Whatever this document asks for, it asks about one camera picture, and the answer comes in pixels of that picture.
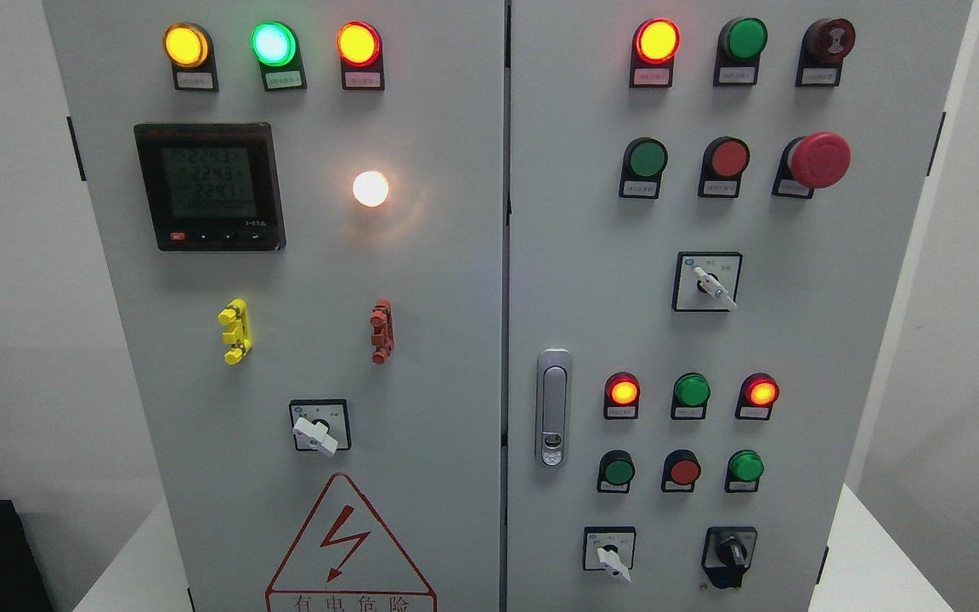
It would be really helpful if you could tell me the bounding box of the black rotary knob switch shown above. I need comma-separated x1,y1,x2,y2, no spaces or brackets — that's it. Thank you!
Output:
702,526,758,589

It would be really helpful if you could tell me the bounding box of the red terminal connector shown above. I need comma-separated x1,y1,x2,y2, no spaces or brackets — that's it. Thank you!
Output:
369,298,395,365

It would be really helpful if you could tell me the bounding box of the lit red indicator middle left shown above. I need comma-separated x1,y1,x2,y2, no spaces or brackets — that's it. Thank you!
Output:
603,371,641,421

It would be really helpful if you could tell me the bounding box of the lit red indicator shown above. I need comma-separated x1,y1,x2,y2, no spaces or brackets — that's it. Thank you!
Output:
629,17,681,88
603,371,641,421

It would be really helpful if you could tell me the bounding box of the white glowing indicator light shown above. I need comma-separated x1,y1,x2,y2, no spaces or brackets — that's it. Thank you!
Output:
351,170,391,208

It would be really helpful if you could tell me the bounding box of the green push button lower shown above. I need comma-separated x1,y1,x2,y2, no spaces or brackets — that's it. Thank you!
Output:
596,450,637,495

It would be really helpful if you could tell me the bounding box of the green push button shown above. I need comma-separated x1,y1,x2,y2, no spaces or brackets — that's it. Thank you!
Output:
596,450,637,495
619,137,668,199

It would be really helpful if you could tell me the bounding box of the green push button upper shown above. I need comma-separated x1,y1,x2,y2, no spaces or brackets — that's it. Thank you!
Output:
619,137,668,199

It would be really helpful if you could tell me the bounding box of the grey left cabinet door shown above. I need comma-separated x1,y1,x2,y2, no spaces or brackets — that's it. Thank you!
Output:
44,1,505,611

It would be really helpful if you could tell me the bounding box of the grey cabinet door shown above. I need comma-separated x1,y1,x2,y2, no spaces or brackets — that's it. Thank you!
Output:
44,1,505,611
502,1,972,611

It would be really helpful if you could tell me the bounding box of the green indicator light middle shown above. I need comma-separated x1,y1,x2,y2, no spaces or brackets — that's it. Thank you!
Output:
670,372,711,421

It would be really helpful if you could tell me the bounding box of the grey right cabinet door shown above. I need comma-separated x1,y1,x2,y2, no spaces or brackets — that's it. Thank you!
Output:
502,1,972,611

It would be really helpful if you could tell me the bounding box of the red push button lower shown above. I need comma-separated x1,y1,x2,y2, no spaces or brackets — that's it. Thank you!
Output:
660,449,702,493

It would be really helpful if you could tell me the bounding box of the red push button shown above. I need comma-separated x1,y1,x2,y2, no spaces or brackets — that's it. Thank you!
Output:
697,136,750,199
660,449,702,493

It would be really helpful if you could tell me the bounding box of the yellow terminal connector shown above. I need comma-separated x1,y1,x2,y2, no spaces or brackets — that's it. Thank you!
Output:
218,298,253,366

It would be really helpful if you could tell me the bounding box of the red push button upper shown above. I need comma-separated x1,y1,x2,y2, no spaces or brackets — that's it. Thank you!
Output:
697,136,750,199

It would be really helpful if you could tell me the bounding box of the red indicator light middle right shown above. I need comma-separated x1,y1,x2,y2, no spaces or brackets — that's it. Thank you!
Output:
735,372,780,421

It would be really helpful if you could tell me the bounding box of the red electric hazard warning sticker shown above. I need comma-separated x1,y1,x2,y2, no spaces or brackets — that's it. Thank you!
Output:
265,473,438,611

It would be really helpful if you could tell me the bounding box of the red ringed yellow indicator light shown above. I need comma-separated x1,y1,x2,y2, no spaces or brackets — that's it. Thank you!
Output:
337,20,385,92

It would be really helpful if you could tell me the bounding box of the green indicator light lower right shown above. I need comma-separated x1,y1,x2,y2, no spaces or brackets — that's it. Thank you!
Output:
724,449,766,493

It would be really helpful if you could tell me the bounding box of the black digital power meter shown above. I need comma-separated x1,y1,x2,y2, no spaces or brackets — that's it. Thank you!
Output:
133,122,286,252

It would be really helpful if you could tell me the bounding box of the lit red indicator top right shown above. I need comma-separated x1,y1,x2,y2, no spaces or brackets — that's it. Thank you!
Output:
629,17,681,88

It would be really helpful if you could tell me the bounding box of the green lit indicator light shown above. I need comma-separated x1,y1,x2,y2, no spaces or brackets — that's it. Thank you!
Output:
250,20,307,92

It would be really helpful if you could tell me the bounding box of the red mushroom emergency stop button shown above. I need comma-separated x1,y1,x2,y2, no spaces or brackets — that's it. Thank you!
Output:
772,131,853,199

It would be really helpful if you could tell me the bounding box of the green indicator light top right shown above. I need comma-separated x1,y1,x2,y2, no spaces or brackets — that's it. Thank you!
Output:
712,17,768,87

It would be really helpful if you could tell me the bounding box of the yellow indicator light top left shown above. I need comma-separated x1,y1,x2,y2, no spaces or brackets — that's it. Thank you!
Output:
163,22,220,93

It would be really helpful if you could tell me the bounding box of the dark red buzzer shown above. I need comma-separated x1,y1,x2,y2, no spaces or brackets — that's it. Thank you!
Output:
795,17,856,87

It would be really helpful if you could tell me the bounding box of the silver cabinet door handle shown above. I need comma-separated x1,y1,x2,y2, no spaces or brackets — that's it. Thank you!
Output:
535,348,574,468

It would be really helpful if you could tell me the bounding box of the white selector switch left door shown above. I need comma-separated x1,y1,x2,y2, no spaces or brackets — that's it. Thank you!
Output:
288,399,351,457

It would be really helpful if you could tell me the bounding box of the white selector switch upper right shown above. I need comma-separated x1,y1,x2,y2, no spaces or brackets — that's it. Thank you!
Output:
672,252,744,311

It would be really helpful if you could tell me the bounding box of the white selector switch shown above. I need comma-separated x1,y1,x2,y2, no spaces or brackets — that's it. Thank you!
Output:
672,252,744,311
582,526,637,584

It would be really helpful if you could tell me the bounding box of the white selector switch lower right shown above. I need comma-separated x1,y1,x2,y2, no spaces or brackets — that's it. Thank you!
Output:
582,526,637,584

